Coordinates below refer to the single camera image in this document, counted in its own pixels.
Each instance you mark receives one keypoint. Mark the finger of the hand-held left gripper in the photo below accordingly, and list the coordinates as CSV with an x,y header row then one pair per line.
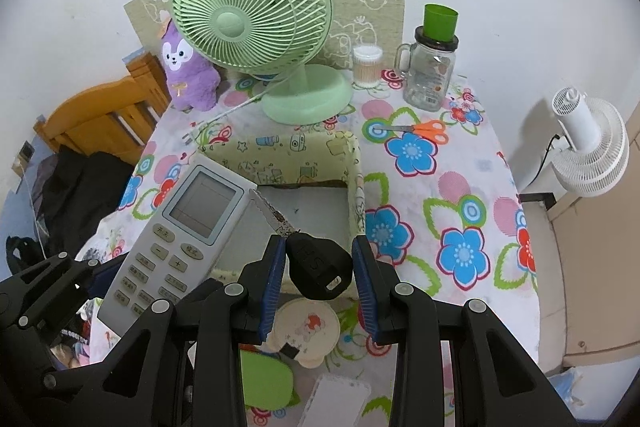
x,y
85,364
103,278

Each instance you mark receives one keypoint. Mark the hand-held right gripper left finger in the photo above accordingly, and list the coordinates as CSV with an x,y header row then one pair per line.
x,y
267,292

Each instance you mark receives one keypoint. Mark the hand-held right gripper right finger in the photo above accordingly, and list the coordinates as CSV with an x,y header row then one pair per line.
x,y
367,294

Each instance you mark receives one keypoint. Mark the black car key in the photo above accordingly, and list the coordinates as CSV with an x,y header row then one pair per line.
x,y
315,264

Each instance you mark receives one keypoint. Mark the round cream pocket mirror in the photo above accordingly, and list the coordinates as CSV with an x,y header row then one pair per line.
x,y
310,327

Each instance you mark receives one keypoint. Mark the white remote control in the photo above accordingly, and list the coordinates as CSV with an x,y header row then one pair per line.
x,y
200,207

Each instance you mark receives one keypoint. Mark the printed yellow storage box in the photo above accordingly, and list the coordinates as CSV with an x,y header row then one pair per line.
x,y
280,157

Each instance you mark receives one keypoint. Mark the white patterned strip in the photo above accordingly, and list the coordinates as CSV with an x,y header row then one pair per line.
x,y
272,214

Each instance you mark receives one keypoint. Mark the black clothing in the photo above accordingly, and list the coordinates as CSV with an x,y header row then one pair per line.
x,y
75,197

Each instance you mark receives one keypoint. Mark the green case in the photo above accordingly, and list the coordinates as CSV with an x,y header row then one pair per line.
x,y
265,379

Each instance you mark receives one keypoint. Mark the wooden chair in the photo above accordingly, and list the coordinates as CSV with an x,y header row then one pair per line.
x,y
95,107

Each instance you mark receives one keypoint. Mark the purple plush toy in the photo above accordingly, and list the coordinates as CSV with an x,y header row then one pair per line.
x,y
192,79

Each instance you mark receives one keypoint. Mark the blue plastic packet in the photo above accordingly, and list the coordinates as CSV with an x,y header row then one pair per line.
x,y
567,389

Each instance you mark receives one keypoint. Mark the beige cabinet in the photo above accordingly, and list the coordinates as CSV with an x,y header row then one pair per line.
x,y
590,282

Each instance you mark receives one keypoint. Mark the glass jar mug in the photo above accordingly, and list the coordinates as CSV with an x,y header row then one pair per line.
x,y
427,79

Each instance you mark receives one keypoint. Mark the clear cotton swab container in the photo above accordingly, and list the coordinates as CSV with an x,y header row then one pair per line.
x,y
367,69

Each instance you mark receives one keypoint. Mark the green desk fan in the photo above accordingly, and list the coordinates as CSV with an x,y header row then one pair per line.
x,y
235,24

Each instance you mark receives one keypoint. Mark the white clip fan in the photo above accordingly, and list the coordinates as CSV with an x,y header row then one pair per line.
x,y
595,147

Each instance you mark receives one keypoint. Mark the green plastic cup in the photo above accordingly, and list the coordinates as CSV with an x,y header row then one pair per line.
x,y
440,22

